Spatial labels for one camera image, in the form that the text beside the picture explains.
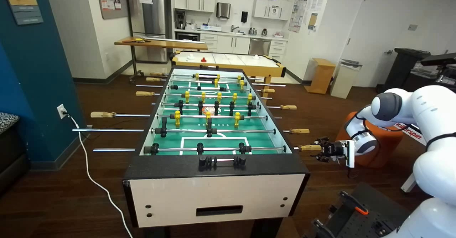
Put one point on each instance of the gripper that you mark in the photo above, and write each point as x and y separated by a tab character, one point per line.
337	149

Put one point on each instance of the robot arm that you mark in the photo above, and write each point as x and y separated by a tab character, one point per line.
434	106

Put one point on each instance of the rod with two black players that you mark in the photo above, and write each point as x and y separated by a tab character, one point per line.
242	131
199	87

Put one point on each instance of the rod with three black players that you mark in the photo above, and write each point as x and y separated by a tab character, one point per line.
221	148

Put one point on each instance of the rod with five black players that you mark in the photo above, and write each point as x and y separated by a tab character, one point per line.
224	105

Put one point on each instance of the foosball table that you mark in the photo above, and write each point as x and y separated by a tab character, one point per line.
213	188

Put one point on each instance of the rod with two yellow players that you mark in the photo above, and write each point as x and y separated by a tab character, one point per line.
228	83

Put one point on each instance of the orange and white foosball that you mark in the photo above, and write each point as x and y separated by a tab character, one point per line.
207	110

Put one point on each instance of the rod with five yellow players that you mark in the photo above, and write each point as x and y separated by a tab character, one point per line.
210	96

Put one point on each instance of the rod with three yellow players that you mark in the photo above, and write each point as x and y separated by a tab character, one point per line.
194	116
208	76

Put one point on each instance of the orange stool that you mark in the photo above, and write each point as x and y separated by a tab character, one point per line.
390	149

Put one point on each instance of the white waste bin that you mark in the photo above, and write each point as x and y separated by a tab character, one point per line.
343	81

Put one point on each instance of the wooden waste bin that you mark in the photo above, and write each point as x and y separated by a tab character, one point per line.
322	76

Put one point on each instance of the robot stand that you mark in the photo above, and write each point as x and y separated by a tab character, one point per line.
370	209

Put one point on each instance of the white table with red print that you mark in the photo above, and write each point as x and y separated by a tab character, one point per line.
409	132

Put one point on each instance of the black score slider bar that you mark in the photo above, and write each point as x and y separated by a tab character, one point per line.
222	161

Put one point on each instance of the steel dishwasher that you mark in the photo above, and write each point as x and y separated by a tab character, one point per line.
260	46

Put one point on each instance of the air hockey table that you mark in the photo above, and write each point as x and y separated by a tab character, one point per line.
228	61

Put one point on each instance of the white door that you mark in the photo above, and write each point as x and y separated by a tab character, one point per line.
381	27

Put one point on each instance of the white lower kitchen cabinets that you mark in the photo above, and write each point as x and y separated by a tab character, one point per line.
231	44

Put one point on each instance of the white kitchen cabinets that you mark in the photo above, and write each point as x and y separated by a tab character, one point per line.
272	9
231	44
194	0

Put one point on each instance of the black machine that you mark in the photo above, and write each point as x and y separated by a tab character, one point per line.
440	68

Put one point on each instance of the white upper kitchen cabinets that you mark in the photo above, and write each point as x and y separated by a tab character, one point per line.
272	9
194	0

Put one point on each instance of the kitchen faucet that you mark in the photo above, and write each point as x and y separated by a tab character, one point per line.
234	28

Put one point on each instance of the black soap dispenser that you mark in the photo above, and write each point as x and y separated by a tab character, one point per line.
244	17

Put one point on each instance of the steel paper towel dispenser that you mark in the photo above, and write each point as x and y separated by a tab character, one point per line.
223	10

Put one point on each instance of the built-in oven door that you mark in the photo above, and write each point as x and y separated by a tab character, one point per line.
187	36

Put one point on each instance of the black coffee maker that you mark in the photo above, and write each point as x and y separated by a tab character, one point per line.
180	20

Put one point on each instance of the wooden high table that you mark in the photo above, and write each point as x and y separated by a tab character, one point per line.
160	44

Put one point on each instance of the steel refrigerator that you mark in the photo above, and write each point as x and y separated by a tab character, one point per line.
151	13

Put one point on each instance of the dark sofa with patterned cushion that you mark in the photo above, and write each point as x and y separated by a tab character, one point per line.
10	149

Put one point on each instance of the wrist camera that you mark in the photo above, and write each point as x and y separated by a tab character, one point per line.
351	156

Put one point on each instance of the papers on wall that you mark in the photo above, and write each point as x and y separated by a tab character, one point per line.
315	13

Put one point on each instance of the wall poster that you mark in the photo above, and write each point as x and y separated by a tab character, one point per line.
298	10

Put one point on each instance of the wall switch plate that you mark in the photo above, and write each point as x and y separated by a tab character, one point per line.
412	27

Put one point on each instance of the white wall socket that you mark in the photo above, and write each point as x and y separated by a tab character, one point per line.
61	110

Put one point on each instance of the wall sign plaque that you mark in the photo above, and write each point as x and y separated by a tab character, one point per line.
23	3

